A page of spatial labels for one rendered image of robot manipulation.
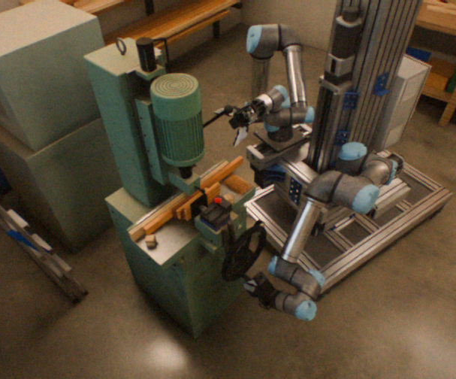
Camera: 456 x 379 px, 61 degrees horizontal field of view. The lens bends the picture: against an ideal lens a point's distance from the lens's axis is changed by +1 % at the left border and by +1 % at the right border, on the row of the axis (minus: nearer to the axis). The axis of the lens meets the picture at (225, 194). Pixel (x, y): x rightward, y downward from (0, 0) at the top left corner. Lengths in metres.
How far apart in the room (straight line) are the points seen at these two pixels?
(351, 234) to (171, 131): 1.58
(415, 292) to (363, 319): 0.40
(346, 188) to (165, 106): 0.71
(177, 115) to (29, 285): 1.85
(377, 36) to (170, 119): 0.94
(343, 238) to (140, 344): 1.39
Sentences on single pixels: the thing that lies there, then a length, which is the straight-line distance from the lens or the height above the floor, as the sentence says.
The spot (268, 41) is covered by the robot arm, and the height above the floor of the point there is 1.42.
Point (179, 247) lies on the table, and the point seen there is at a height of 0.90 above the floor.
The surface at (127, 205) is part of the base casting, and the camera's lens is 1.97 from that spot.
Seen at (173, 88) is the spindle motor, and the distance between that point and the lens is 1.39.
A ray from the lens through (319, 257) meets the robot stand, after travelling 2.47.
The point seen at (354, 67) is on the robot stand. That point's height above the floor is 1.32.
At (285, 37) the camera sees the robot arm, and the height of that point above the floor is 1.43.
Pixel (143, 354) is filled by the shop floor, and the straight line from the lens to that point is 2.42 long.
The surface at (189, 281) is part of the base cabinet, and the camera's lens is 1.87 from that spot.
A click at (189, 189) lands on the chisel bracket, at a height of 1.04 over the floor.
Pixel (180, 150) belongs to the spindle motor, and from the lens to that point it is 1.47.
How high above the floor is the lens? 2.21
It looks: 47 degrees down
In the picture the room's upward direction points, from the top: 2 degrees counter-clockwise
